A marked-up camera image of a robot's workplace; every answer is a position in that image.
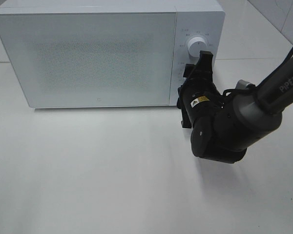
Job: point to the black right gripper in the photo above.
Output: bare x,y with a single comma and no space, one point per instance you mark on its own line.
198,95

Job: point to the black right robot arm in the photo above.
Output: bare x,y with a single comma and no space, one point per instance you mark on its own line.
223,125

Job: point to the upper white microwave knob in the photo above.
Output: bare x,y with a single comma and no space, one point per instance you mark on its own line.
196,44

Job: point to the white microwave oven body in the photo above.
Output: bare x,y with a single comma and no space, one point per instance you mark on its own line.
192,17

